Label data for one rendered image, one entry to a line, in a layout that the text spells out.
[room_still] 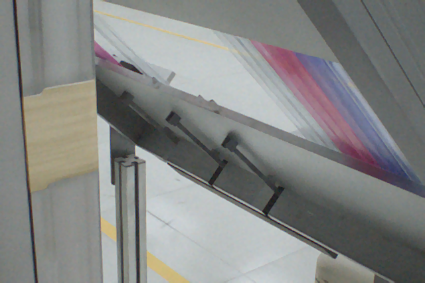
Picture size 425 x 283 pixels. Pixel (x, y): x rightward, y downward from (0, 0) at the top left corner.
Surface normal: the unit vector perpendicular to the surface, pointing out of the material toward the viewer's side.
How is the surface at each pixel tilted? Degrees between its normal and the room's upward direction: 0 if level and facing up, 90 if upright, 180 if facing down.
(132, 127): 90
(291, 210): 46
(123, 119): 90
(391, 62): 90
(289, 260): 0
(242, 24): 136
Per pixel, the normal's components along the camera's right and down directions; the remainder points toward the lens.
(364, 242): -0.54, -0.51
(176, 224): 0.03, -0.93
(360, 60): -0.56, 0.81
